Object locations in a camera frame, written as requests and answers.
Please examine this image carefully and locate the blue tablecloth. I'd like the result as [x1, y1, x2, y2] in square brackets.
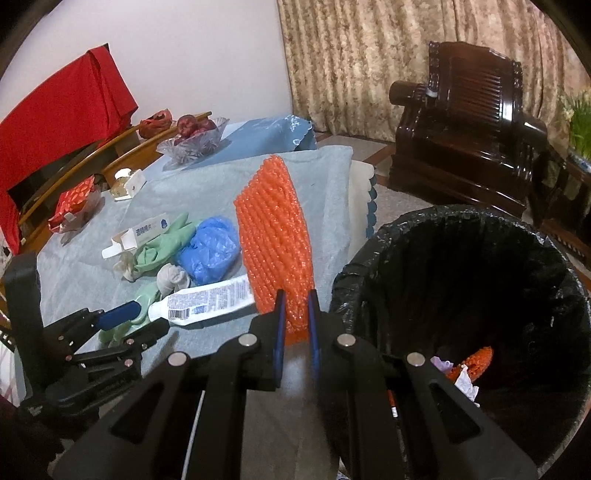
[161, 114, 318, 171]

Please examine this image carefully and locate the cream cloth with scalloped edge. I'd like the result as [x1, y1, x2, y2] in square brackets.
[348, 159, 380, 238]

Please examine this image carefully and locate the black television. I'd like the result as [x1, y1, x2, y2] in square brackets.
[7, 143, 100, 208]

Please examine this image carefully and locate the red patterned packet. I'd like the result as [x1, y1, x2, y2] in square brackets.
[48, 180, 98, 232]

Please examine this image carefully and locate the crumpled grey tissue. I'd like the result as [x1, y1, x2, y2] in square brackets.
[156, 264, 191, 295]

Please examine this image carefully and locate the white tissue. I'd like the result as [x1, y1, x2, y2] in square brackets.
[455, 367, 481, 407]
[113, 251, 144, 282]

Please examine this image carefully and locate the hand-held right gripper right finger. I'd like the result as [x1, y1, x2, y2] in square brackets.
[307, 288, 539, 480]

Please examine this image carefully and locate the orange foam net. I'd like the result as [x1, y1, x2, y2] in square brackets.
[235, 154, 315, 347]
[450, 346, 494, 384]

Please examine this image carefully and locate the glass fruit bowl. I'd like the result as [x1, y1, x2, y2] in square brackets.
[157, 117, 229, 169]

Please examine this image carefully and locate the small white carton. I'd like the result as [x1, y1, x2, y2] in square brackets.
[102, 213, 172, 260]

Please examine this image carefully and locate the potted flowering plant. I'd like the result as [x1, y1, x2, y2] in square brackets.
[558, 88, 591, 160]

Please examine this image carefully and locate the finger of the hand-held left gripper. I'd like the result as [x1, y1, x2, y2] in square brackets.
[44, 300, 147, 356]
[74, 319, 171, 367]

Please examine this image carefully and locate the grey tablecloth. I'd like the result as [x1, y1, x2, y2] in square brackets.
[34, 145, 354, 370]

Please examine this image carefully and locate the red ornament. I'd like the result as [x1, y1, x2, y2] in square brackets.
[139, 110, 174, 139]

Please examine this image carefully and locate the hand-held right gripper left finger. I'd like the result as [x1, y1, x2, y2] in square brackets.
[53, 290, 288, 480]

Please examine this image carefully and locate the red cloth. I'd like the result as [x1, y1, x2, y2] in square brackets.
[0, 45, 139, 254]

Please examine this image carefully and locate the trash bin with black bag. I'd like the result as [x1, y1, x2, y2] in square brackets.
[329, 205, 591, 480]

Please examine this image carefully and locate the white squeeze tube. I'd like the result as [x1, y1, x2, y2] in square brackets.
[148, 273, 256, 327]

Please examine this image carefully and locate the green rubber glove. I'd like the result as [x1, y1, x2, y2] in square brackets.
[98, 212, 200, 348]

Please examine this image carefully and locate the dark wooden side table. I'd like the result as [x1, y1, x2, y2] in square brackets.
[554, 152, 591, 259]

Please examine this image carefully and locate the gold and white tissue box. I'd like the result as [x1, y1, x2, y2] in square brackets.
[108, 168, 145, 202]

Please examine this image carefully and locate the beige patterned curtain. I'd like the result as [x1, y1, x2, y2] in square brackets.
[277, 0, 591, 139]

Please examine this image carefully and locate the dark wooden armchair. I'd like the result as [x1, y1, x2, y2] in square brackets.
[388, 41, 568, 227]

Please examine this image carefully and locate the crumpled blue plastic cover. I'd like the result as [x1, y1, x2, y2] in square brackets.
[178, 216, 242, 286]

